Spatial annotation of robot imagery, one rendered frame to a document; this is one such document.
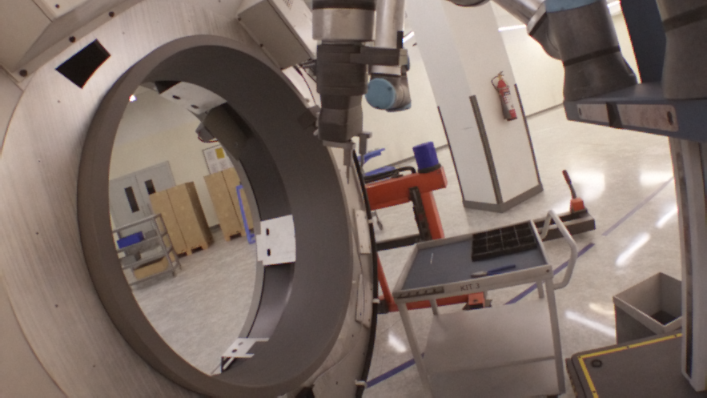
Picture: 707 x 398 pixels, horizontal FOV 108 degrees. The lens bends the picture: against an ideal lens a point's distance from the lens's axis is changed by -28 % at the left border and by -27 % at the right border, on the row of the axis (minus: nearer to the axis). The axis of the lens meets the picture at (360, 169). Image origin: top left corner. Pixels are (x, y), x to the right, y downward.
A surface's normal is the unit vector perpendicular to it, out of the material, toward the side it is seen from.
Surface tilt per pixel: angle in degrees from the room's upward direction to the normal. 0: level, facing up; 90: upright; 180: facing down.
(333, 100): 107
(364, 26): 115
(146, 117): 90
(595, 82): 70
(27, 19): 125
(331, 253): 52
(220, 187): 90
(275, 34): 138
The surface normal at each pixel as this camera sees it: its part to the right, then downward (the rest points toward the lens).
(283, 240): -0.44, -0.25
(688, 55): -1.00, -0.05
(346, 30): 0.12, 0.37
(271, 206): -0.36, 0.05
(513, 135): 0.33, 0.00
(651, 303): 0.04, 0.09
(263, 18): 0.00, 0.83
